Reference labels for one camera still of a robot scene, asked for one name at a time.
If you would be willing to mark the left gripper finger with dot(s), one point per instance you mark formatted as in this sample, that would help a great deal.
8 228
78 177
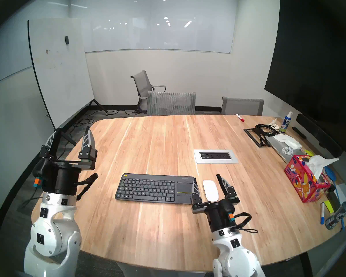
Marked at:
88 148
50 148

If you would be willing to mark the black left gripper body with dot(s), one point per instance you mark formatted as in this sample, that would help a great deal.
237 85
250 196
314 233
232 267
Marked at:
62 178

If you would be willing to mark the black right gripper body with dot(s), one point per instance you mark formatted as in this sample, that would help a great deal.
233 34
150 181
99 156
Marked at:
219 214

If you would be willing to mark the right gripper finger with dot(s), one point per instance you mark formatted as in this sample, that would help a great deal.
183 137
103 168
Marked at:
196 195
227 190

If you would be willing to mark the white computer mouse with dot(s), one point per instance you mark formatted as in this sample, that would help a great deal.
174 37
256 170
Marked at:
210 190

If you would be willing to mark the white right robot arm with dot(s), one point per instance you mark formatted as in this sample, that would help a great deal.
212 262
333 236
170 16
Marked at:
236 256

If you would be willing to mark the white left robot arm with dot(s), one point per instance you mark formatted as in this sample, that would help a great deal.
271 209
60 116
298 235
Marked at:
52 236

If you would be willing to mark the silver table power outlet panel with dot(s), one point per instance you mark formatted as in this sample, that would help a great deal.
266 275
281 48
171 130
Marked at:
197 161

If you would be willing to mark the black laptop stand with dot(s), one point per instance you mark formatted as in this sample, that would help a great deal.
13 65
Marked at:
263 142

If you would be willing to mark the silver closed laptop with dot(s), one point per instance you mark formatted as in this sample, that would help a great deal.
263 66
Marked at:
278 149

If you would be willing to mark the colourful floral tissue box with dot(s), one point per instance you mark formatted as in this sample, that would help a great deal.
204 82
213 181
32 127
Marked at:
300 178

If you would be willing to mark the red capped whiteboard marker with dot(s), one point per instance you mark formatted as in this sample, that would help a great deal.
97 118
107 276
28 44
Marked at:
240 117

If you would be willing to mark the freestanding white whiteboard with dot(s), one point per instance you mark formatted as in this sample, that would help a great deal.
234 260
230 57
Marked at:
60 74

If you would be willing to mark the crumpled white tissue on laptop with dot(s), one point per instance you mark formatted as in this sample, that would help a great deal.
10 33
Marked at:
288 140

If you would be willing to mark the small crumpled white tissue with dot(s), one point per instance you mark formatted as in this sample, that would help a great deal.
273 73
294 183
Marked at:
274 122

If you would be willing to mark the grey mesh chair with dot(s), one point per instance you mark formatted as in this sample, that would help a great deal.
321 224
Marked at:
171 104
242 106

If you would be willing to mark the grey office chair with armrests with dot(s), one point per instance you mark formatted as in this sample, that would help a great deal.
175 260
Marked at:
142 81

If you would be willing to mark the whiteboard cleaner spray bottle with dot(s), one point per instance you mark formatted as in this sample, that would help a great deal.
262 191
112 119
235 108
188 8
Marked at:
285 125

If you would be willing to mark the white tissue in box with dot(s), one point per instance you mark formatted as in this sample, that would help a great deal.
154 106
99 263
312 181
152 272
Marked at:
318 164

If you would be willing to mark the blue capped marker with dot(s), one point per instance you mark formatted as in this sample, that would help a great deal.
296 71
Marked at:
322 214

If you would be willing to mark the blue plastic item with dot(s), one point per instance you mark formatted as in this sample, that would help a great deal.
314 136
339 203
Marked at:
329 174

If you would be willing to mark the black video sound bar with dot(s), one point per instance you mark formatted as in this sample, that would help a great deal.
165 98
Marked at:
317 133

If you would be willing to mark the grey black spray can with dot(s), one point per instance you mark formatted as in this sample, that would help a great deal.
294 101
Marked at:
336 217

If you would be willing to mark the white paper sheet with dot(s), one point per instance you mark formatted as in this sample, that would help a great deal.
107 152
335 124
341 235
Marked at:
342 192

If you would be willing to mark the glass wall whiteboard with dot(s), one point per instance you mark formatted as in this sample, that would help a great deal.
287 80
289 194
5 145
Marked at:
161 34

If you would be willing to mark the large black wall screen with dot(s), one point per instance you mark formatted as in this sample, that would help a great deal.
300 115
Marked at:
308 63

